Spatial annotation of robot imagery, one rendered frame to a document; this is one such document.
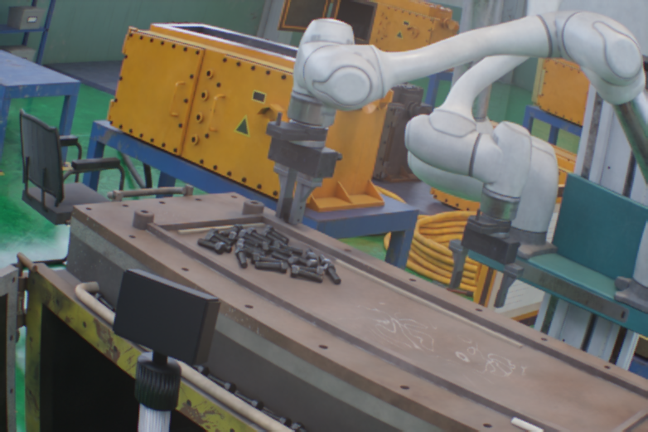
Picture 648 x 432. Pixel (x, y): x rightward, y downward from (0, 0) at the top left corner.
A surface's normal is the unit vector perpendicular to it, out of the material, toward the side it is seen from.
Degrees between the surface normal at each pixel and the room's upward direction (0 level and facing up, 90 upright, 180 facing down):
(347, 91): 92
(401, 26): 90
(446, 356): 0
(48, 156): 107
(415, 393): 0
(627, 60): 86
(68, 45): 90
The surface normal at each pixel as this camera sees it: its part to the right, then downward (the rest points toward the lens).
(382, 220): 0.75, 0.33
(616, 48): 0.21, 0.25
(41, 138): -0.62, 0.36
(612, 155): -0.65, 0.07
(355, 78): 0.02, 0.39
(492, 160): -0.37, 0.15
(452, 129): -0.11, -0.29
